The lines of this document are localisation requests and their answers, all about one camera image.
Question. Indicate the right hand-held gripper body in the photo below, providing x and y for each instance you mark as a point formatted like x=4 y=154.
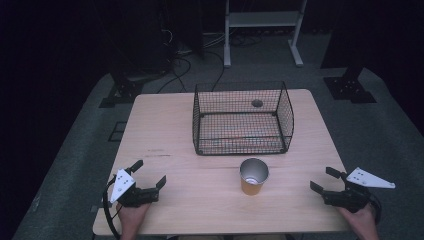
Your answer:
x=346 y=198

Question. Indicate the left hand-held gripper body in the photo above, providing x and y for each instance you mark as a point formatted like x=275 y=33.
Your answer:
x=122 y=184

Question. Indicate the person's right hand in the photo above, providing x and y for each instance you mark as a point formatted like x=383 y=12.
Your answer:
x=363 y=223

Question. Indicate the person's left hand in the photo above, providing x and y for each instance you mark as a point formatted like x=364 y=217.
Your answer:
x=131 y=220

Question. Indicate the orange paper cup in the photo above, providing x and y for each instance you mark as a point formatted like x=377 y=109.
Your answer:
x=251 y=188

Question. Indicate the black metal stand base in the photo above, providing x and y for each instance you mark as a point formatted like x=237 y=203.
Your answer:
x=121 y=93
x=348 y=88

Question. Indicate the dark round disc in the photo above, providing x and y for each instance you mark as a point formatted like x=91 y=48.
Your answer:
x=257 y=103

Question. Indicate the white metal stand frame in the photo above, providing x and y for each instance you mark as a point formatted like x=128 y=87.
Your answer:
x=263 y=18

